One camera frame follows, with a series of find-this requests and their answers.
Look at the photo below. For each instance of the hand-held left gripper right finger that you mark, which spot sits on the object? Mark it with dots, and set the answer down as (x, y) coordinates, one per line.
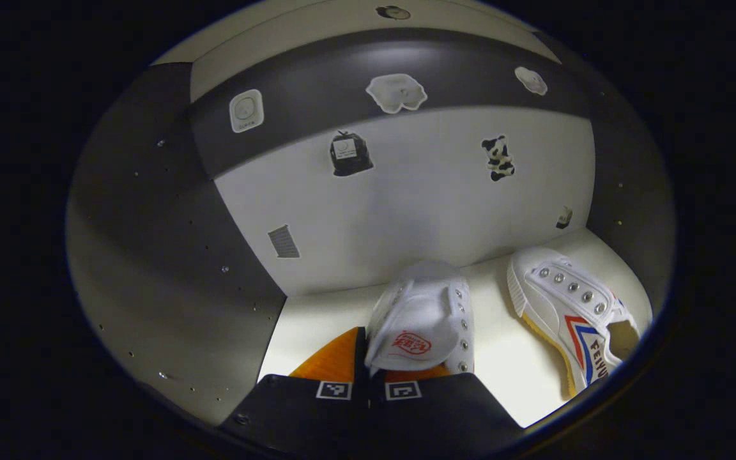
(444, 415)

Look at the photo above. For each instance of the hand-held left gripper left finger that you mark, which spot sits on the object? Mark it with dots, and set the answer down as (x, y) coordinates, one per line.
(361, 358)

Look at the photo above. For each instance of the white canvas shoe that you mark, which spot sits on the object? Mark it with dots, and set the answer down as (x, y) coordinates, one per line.
(553, 300)
(419, 313)

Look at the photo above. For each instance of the white and grey shoe cabinet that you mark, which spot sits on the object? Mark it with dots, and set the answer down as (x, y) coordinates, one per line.
(419, 211)

